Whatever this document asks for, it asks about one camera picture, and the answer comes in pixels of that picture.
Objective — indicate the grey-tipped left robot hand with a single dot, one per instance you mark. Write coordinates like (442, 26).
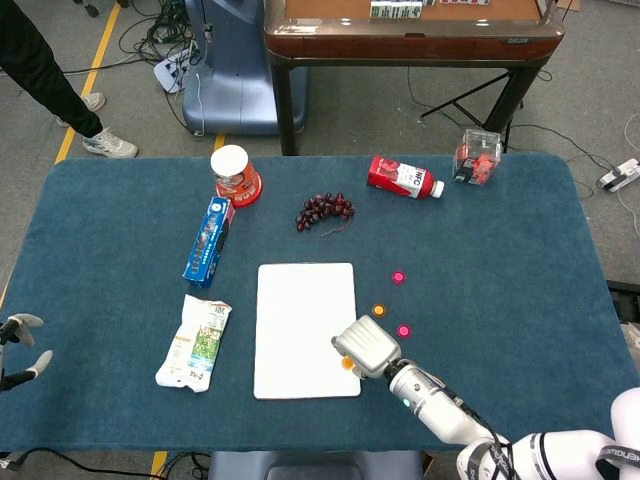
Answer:
(27, 325)

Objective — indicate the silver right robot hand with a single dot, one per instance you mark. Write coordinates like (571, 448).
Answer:
(372, 347)

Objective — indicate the orange token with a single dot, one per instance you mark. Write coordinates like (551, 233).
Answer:
(346, 363)
(379, 310)

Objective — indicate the pink token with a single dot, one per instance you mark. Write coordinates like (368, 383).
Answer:
(403, 330)
(398, 277)

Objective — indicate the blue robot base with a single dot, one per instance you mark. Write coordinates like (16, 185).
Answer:
(235, 75)

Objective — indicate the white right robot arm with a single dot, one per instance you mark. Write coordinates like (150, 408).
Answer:
(435, 405)

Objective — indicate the white cutting board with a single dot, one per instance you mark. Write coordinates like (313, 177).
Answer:
(300, 330)

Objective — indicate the grey-blue robot torso base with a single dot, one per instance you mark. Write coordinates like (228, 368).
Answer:
(310, 467)

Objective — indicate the dark red grape bunch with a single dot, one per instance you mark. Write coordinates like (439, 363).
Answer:
(325, 207)

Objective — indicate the blue tablecloth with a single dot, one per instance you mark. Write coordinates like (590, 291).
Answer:
(500, 250)

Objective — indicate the white snack bag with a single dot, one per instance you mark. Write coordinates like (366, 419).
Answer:
(195, 345)

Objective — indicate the red juice bottle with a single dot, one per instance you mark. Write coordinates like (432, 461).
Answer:
(400, 177)

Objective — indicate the blue cookie box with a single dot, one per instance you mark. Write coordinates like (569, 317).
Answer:
(207, 245)

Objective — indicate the clear box with red toy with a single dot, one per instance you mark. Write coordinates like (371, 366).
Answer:
(475, 162)

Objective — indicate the red instant noodle cup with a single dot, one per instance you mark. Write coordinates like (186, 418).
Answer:
(235, 185)

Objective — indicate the standing person in black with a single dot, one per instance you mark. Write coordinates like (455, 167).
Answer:
(35, 65)

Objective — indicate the white power strip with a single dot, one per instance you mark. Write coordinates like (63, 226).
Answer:
(170, 72)
(620, 175)

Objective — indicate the brown mahjong table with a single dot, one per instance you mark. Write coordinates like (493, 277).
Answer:
(400, 47)

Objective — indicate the standing mahjong tile row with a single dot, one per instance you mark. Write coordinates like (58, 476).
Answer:
(395, 10)

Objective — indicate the face-up mahjong tile row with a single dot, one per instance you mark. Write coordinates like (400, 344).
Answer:
(465, 2)

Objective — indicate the brown cardboard sheet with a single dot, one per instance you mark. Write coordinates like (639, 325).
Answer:
(570, 6)

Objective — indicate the black equipment frame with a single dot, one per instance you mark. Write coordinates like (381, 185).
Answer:
(625, 300)

